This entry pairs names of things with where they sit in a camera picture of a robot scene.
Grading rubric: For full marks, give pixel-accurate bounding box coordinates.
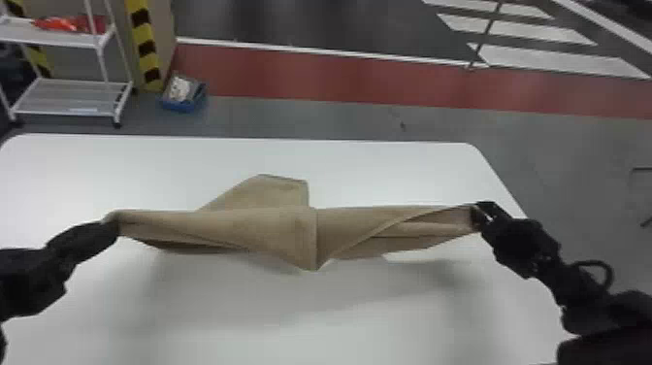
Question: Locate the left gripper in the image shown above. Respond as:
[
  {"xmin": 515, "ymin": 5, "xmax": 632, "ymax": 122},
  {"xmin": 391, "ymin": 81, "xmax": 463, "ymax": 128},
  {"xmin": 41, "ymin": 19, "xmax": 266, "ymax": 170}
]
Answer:
[{"xmin": 47, "ymin": 221, "xmax": 121, "ymax": 267}]

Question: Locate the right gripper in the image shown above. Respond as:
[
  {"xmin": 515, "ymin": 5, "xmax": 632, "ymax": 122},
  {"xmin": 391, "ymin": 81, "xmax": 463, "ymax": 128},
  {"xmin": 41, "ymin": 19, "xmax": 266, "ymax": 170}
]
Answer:
[{"xmin": 470, "ymin": 200, "xmax": 563, "ymax": 281}]

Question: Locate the beige towel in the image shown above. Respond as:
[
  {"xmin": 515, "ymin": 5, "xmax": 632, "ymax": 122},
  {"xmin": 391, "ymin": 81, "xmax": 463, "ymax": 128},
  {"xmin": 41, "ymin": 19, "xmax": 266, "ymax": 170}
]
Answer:
[{"xmin": 101, "ymin": 173, "xmax": 484, "ymax": 273}]

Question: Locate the blue basket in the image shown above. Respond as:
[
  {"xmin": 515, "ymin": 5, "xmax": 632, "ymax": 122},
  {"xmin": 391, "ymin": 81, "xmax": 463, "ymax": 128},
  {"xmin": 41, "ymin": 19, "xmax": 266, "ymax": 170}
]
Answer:
[{"xmin": 159, "ymin": 74, "xmax": 210, "ymax": 115}]

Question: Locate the red snack packet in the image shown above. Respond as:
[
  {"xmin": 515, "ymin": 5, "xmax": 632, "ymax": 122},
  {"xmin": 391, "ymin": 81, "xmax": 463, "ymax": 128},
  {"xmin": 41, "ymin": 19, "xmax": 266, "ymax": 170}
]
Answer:
[{"xmin": 32, "ymin": 16, "xmax": 79, "ymax": 33}]

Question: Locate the black cable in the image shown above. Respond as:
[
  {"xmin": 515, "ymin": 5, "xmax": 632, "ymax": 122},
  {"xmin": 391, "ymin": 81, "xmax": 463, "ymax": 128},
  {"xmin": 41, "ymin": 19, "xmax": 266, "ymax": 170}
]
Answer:
[{"xmin": 569, "ymin": 259, "xmax": 615, "ymax": 293}]

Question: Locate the white wire rack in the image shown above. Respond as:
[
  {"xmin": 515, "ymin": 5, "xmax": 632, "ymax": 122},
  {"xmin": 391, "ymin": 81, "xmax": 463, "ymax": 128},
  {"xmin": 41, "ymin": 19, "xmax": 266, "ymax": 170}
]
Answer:
[{"xmin": 0, "ymin": 0, "xmax": 135, "ymax": 128}]

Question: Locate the yellow black striped post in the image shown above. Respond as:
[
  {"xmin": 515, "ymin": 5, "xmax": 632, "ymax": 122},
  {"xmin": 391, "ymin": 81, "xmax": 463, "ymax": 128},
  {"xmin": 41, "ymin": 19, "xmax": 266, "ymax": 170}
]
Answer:
[{"xmin": 123, "ymin": 0, "xmax": 178, "ymax": 94}]

